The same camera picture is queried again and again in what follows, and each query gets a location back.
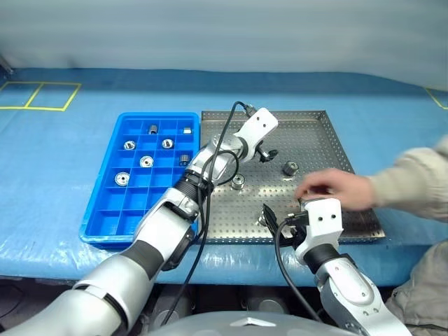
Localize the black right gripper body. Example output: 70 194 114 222
285 223 308 246

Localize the perforated steel tray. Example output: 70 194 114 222
197 110 387 245

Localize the blue plastic compartment tray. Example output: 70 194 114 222
78 111 201 250

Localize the person's bare hand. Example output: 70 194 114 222
295 167 381 211

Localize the dark rounded shape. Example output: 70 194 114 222
243 295 292 315

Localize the silver robot torso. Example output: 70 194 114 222
146 310 351 336

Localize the person's beige clothing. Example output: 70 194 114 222
384 241 448 336

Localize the blue plastic table cover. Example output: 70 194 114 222
0 67 448 287

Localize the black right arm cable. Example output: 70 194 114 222
274 212 323 323

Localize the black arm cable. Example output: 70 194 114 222
274 212 323 323
161 100 258 328

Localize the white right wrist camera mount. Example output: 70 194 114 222
293 197 343 262

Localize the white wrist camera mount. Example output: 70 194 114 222
293 197 343 262
233 107 279 160

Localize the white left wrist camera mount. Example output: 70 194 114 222
233 107 279 160

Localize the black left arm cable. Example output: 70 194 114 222
161 100 258 328

